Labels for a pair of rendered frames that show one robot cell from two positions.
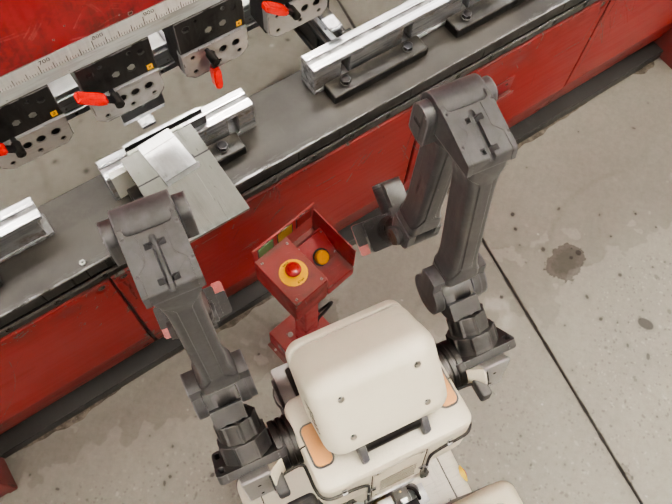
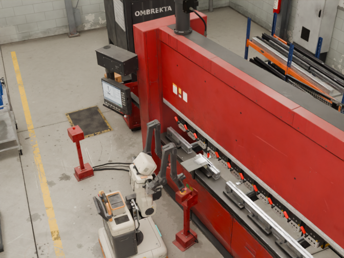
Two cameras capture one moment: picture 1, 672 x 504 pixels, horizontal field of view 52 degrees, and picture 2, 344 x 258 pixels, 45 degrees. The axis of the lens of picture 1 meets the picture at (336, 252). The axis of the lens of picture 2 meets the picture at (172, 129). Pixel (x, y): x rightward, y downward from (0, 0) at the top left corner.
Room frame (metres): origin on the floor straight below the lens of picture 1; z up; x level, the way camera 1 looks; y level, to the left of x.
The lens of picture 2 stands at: (0.98, -3.23, 4.01)
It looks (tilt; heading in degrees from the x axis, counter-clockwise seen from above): 35 degrees down; 98
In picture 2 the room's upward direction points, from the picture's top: 2 degrees counter-clockwise
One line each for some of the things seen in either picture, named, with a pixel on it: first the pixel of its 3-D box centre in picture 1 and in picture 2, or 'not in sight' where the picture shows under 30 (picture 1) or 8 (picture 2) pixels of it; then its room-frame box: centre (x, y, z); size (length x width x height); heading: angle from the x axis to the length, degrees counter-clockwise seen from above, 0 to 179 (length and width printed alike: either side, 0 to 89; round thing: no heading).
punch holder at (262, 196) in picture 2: not in sight; (265, 192); (1.46, -0.32, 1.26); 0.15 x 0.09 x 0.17; 128
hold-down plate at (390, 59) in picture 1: (376, 68); (233, 199); (1.18, -0.07, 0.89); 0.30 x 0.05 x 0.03; 128
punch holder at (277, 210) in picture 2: not in sight; (280, 205); (1.58, -0.48, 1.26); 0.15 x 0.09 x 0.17; 128
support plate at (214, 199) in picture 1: (184, 184); (194, 163); (0.74, 0.35, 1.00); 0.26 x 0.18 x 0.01; 38
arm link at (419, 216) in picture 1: (432, 176); (173, 163); (0.57, -0.14, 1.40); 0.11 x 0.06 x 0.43; 119
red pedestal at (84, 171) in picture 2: not in sight; (79, 152); (-0.94, 1.13, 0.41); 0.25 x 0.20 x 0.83; 38
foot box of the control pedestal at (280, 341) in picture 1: (312, 347); (185, 238); (0.65, 0.05, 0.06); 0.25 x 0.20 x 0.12; 47
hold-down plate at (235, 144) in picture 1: (188, 170); (202, 169); (0.83, 0.37, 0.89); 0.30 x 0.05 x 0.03; 128
